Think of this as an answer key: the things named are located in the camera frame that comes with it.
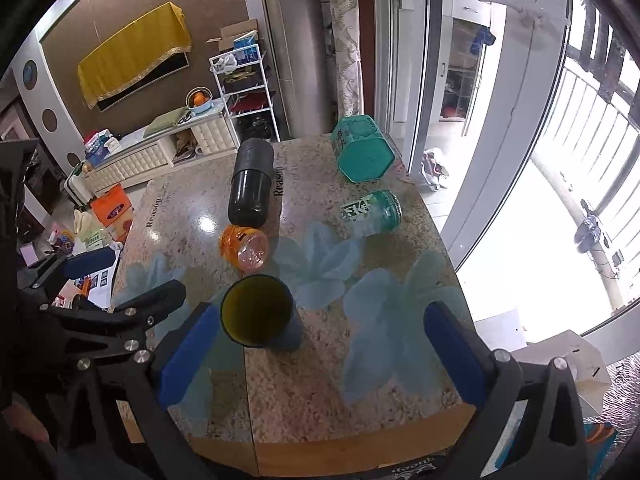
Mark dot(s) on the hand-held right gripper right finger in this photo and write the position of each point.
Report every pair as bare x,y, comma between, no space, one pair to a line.
457,360

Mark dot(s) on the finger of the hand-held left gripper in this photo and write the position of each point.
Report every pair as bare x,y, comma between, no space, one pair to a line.
160,297
90,264

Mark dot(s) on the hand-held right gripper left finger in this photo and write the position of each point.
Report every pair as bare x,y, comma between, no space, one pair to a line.
187,360

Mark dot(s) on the dark cup with yellow inside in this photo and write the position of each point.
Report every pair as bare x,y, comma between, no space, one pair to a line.
277,335

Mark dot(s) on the black cylindrical cup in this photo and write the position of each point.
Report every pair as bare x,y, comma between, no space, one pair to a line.
247,190

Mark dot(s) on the teal hexagonal cup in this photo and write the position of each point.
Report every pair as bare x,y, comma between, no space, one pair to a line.
362,155

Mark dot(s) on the light green bag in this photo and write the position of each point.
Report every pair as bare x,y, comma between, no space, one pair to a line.
95,232

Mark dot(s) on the orange cardboard box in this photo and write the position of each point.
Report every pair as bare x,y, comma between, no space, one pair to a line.
112,208

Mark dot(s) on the white suitcase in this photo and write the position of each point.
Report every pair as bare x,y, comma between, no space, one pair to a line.
75,187

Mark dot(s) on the orange plastic bottle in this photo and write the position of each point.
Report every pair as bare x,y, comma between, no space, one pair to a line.
240,246

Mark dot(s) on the tissue packets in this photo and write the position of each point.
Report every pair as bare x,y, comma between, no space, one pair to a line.
100,142

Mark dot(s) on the white television cabinet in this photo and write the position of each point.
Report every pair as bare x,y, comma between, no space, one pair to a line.
135,160

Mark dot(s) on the white carton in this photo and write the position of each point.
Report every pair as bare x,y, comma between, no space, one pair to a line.
575,360

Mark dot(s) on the black printed mat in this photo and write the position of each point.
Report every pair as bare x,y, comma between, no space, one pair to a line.
407,469

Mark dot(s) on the green folded cloth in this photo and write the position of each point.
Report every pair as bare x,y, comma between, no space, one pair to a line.
164,122

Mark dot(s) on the yellow cloth cover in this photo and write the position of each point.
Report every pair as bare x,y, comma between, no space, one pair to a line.
130,55

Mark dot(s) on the pair of shoes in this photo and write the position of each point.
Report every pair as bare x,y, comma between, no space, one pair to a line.
434,167

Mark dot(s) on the fruit bowl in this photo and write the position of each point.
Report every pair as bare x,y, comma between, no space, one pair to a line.
199,101

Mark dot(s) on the black television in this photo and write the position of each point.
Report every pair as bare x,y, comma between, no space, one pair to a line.
165,72

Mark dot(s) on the white metal shelf rack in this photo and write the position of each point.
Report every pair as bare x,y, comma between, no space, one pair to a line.
216,82

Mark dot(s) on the white plastic bag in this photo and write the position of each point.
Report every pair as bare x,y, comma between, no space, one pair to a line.
224,62

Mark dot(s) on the blue packet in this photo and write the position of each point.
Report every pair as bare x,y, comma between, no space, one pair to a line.
247,50

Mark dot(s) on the open cardboard box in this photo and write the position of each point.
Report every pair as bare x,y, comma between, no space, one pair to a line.
235,29

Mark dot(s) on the patterned curtain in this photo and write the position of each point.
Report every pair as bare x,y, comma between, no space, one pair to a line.
346,40

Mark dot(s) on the hanging blue cloth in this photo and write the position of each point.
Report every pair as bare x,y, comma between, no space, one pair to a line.
482,40

